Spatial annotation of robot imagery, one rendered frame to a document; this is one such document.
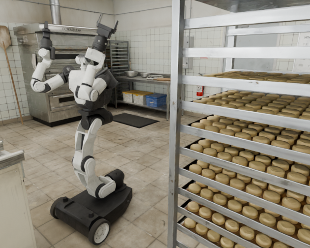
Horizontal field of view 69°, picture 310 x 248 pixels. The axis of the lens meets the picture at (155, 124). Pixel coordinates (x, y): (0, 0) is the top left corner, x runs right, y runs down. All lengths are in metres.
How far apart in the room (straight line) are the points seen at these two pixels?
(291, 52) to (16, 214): 1.72
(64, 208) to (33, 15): 4.73
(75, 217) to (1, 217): 0.61
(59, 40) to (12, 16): 1.20
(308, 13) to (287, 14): 0.04
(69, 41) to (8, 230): 4.13
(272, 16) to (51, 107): 4.74
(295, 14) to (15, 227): 1.82
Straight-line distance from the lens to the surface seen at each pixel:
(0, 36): 5.82
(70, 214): 2.21
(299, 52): 0.69
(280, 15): 0.70
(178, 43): 0.79
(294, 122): 0.71
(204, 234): 1.08
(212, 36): 5.38
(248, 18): 0.73
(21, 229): 1.90
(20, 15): 6.06
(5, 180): 1.69
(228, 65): 1.20
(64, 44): 5.26
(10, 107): 5.95
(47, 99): 5.10
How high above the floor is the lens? 1.50
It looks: 17 degrees down
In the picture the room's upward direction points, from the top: straight up
